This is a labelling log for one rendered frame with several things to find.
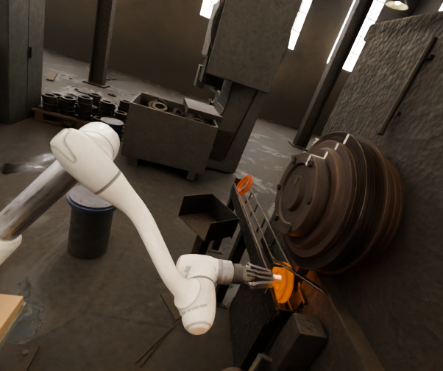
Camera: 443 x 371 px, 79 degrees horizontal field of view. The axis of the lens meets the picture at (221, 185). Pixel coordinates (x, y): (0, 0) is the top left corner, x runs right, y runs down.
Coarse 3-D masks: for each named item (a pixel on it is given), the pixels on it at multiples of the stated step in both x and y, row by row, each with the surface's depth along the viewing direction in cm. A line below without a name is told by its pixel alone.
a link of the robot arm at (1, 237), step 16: (80, 128) 87; (96, 128) 85; (112, 144) 86; (48, 176) 90; (64, 176) 90; (32, 192) 91; (48, 192) 91; (64, 192) 94; (16, 208) 92; (32, 208) 93; (48, 208) 97; (0, 224) 94; (16, 224) 94; (0, 240) 95; (16, 240) 101; (0, 256) 97
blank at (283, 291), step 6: (288, 264) 107; (276, 270) 111; (282, 270) 106; (282, 276) 104; (288, 276) 102; (282, 282) 103; (288, 282) 101; (276, 288) 108; (282, 288) 102; (288, 288) 100; (282, 294) 101; (288, 294) 101; (282, 300) 102
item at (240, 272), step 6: (234, 264) 104; (240, 264) 105; (234, 270) 102; (240, 270) 102; (246, 270) 106; (234, 276) 101; (240, 276) 101; (246, 276) 103; (234, 282) 102; (240, 282) 102
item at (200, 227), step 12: (192, 204) 157; (204, 204) 163; (216, 204) 160; (180, 216) 154; (192, 216) 158; (204, 216) 162; (216, 216) 160; (228, 216) 153; (192, 228) 146; (204, 228) 149; (216, 228) 138; (228, 228) 145; (204, 240) 138; (192, 252) 158; (204, 252) 157; (168, 300) 172
